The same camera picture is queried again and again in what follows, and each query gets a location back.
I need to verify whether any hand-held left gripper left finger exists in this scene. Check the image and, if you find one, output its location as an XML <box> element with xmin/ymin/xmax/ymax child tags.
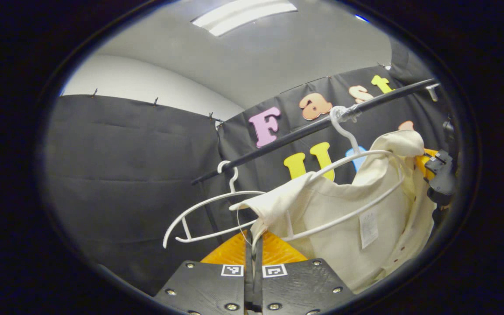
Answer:
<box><xmin>153</xmin><ymin>230</ymin><xmax>253</xmax><ymax>315</ymax></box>

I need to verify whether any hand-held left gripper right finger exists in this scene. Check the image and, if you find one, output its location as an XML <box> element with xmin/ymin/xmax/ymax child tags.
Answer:
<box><xmin>252</xmin><ymin>231</ymin><xmax>357</xmax><ymax>315</ymax></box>

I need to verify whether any cream button shirt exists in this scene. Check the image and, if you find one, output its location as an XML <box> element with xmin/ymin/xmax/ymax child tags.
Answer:
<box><xmin>229</xmin><ymin>130</ymin><xmax>437</xmax><ymax>294</ymax></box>

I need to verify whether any white plastic hanger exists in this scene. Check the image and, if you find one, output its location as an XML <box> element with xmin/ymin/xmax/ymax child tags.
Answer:
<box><xmin>229</xmin><ymin>106</ymin><xmax>406</xmax><ymax>242</ymax></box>
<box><xmin>163</xmin><ymin>161</ymin><xmax>266</xmax><ymax>249</ymax></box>

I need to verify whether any black backdrop cloth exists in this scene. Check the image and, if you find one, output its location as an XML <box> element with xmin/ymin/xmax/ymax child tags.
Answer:
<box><xmin>44</xmin><ymin>42</ymin><xmax>458</xmax><ymax>296</ymax></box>

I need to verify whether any black clothes rail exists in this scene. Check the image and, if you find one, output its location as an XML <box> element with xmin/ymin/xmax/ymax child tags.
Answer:
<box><xmin>191</xmin><ymin>79</ymin><xmax>441</xmax><ymax>185</ymax></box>

